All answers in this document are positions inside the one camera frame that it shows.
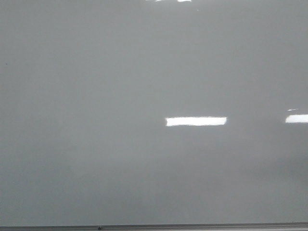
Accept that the grey aluminium whiteboard frame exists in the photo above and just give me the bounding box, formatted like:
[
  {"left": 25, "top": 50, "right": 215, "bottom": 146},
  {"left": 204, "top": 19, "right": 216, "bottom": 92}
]
[{"left": 0, "top": 222, "right": 308, "bottom": 231}]

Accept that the white glossy whiteboard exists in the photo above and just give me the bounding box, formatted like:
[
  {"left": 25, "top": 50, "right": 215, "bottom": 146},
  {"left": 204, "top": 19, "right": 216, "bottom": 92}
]
[{"left": 0, "top": 0, "right": 308, "bottom": 226}]

